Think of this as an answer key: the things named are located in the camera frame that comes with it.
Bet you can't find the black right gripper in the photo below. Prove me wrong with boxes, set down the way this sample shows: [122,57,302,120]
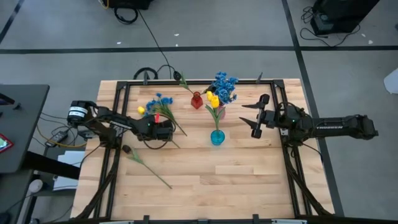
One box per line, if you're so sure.
[238,94,282,139]

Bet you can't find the black desk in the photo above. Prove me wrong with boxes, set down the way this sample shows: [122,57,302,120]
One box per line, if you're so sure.
[0,83,50,174]

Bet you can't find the long black cable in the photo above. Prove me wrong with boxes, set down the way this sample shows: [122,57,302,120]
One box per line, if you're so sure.
[136,9,177,80]

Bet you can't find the tangled black cables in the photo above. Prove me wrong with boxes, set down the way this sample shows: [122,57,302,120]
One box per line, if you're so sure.
[300,6,361,47]

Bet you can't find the black equipment case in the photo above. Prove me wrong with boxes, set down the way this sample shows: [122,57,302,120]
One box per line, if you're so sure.
[310,0,381,35]

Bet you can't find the black power adapter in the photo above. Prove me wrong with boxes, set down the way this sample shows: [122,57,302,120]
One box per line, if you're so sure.
[44,130,69,147]

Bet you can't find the red green patch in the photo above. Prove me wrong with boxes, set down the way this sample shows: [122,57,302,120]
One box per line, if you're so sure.
[0,133,14,154]

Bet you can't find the white paper sheets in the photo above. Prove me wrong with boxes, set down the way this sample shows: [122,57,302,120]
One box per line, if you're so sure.
[52,151,85,191]

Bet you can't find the black device on desk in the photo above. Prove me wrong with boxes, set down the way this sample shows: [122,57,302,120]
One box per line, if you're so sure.
[0,92,16,106]

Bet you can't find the white round object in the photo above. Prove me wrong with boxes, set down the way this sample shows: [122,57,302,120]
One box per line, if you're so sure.
[27,179,44,194]

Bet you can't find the grey power brick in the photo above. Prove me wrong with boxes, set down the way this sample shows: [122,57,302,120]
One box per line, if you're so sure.
[77,128,102,141]

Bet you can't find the looped black cable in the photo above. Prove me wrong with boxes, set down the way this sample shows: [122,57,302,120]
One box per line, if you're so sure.
[132,66,160,81]

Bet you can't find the coiled black cable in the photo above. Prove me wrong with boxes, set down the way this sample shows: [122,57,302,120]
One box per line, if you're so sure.
[113,6,139,25]

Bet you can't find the red glass vase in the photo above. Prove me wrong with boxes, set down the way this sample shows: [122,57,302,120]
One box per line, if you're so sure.
[190,91,204,110]

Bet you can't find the black desk base beam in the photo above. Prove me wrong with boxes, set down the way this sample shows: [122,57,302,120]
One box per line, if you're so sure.
[24,151,81,180]

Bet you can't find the blue artificial flower bunch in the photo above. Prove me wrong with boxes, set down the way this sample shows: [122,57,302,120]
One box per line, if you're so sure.
[211,71,239,93]
[213,83,239,105]
[145,92,188,137]

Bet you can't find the black box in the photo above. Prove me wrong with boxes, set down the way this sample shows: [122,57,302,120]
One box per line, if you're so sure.
[107,0,155,10]

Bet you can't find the black aluminium table frame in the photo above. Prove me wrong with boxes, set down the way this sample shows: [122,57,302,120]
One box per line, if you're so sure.
[74,79,335,224]

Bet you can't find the yellow artificial tulip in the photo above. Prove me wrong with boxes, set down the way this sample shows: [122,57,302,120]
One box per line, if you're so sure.
[205,90,219,133]
[137,106,181,149]
[204,96,226,133]

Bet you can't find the yellow cable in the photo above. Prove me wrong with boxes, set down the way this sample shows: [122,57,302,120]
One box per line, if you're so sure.
[36,124,88,149]

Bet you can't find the blue glass vase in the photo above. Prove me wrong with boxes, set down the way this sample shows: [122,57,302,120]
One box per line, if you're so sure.
[210,129,226,146]

